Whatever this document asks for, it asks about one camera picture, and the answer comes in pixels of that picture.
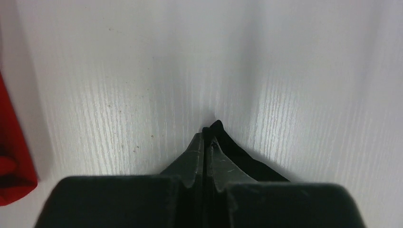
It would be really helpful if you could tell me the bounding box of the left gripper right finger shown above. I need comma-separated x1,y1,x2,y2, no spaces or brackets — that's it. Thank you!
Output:
205,139,365,228

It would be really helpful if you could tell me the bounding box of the black t shirt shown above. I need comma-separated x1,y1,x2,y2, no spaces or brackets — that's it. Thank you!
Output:
202,120,289,182

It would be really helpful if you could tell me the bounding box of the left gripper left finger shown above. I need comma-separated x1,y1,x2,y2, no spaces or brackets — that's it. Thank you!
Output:
36,133,204,228

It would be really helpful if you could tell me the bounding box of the folded red t shirt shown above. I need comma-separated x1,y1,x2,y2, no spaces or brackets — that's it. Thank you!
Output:
0,78,38,206

